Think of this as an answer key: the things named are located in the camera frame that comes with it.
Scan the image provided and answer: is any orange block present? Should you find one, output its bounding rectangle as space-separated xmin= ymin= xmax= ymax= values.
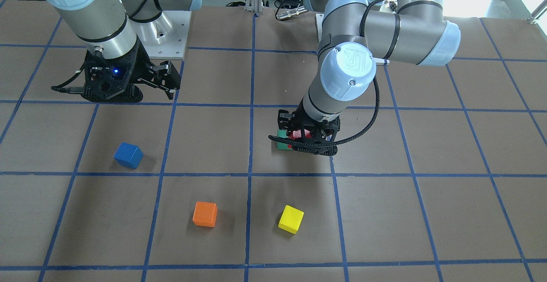
xmin=193 ymin=201 xmax=218 ymax=228

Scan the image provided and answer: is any silver metal connector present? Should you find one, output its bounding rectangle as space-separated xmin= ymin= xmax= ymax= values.
xmin=275 ymin=6 xmax=308 ymax=21

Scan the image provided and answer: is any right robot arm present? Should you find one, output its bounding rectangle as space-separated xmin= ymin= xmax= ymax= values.
xmin=46 ymin=0 xmax=203 ymax=103

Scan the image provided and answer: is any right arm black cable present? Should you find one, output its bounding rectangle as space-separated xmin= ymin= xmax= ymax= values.
xmin=50 ymin=62 xmax=88 ymax=97

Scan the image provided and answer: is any red block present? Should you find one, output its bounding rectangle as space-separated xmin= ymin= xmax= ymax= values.
xmin=287 ymin=129 xmax=312 ymax=142

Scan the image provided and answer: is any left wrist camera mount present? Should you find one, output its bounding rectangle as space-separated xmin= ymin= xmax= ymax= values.
xmin=268 ymin=132 xmax=338 ymax=157

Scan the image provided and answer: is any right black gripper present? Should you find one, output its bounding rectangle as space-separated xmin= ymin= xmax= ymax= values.
xmin=126 ymin=38 xmax=182 ymax=100

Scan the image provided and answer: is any green block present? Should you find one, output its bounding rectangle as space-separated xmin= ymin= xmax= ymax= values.
xmin=276 ymin=129 xmax=295 ymax=151

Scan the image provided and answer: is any blue block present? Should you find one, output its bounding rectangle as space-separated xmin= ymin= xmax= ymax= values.
xmin=113 ymin=142 xmax=144 ymax=169

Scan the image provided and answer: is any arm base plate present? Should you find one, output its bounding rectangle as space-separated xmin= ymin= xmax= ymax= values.
xmin=132 ymin=11 xmax=192 ymax=60
xmin=316 ymin=13 xmax=324 ymax=33

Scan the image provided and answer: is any yellow block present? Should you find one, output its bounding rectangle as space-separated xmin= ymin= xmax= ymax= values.
xmin=278 ymin=205 xmax=304 ymax=235

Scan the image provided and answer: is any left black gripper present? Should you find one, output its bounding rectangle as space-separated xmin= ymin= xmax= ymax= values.
xmin=278 ymin=108 xmax=341 ymax=144

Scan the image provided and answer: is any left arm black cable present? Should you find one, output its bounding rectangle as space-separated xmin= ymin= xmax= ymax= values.
xmin=329 ymin=0 xmax=428 ymax=147

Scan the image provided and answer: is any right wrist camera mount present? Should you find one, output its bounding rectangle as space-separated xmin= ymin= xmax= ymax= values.
xmin=80 ymin=51 xmax=143 ymax=103

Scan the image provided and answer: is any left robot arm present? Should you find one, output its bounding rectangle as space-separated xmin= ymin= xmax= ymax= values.
xmin=271 ymin=0 xmax=461 ymax=151

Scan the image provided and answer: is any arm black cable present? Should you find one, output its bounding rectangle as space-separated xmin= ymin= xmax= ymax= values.
xmin=329 ymin=0 xmax=428 ymax=147
xmin=50 ymin=62 xmax=88 ymax=97

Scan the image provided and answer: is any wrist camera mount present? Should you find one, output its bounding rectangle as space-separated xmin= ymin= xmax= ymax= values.
xmin=80 ymin=51 xmax=143 ymax=103
xmin=268 ymin=132 xmax=338 ymax=157

